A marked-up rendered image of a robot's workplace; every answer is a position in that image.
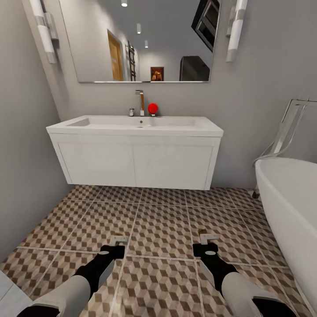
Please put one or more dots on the serving cart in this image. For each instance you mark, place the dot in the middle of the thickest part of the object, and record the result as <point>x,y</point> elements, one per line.
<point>12,299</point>

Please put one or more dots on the mirror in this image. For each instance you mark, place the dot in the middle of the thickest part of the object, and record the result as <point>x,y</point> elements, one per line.
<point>124,41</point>

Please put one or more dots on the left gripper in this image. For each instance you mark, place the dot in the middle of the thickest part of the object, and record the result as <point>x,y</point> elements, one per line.
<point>118,250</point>

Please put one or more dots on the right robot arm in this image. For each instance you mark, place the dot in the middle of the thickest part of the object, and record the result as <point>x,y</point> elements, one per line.
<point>244,297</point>

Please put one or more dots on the furniture sink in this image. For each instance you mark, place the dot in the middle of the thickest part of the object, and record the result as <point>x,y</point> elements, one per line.
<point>171,152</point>

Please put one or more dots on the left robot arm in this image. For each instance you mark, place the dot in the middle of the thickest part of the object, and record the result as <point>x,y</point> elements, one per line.
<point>70,298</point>

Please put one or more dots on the bathtub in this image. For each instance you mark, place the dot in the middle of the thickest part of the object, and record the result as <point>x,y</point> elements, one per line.
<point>288,190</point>

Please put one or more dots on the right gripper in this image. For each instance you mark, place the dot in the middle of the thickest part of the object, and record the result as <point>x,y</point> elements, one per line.
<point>197,248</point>

